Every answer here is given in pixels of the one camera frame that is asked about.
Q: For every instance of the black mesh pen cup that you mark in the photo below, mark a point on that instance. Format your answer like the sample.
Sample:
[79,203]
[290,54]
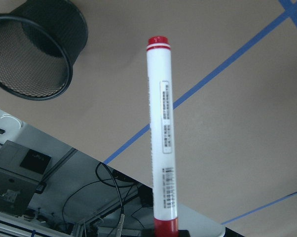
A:
[39,43]

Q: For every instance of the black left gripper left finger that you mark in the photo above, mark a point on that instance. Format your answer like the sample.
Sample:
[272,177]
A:
[147,233]

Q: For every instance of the red white marker pen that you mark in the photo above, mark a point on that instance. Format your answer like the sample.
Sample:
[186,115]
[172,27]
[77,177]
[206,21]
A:
[162,137]

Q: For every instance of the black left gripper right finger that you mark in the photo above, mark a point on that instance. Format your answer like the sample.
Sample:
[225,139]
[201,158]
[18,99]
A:
[184,233]

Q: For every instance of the grey control box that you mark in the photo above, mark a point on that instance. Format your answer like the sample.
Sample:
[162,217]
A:
[21,171]

